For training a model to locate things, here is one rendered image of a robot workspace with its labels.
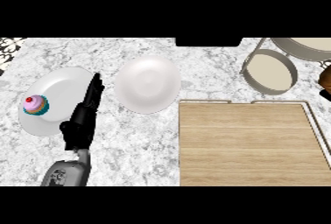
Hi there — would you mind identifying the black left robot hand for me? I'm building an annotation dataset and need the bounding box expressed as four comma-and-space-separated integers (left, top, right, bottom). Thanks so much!
58, 72, 106, 151

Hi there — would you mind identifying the pale wooden tray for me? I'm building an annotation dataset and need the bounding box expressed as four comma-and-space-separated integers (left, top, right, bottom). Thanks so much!
177, 100, 331, 187

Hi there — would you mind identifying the brown croissant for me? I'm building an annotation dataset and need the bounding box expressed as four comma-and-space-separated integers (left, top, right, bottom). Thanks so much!
318, 64, 331, 102

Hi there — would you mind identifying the white plate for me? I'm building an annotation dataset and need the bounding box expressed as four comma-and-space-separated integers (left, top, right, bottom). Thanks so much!
16, 66, 97, 137

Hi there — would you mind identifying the pink frosted cupcake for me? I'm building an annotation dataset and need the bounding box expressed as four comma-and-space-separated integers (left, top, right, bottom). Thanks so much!
22, 94, 50, 116

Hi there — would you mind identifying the white bowl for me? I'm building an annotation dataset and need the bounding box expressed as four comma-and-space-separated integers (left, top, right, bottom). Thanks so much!
114, 55, 182, 115

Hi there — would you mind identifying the black patterned object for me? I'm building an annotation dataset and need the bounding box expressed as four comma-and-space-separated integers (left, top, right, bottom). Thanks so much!
0, 38, 28, 74

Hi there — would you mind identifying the black appliance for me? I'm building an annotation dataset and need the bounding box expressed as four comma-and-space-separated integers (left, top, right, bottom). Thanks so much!
174, 38, 244, 47

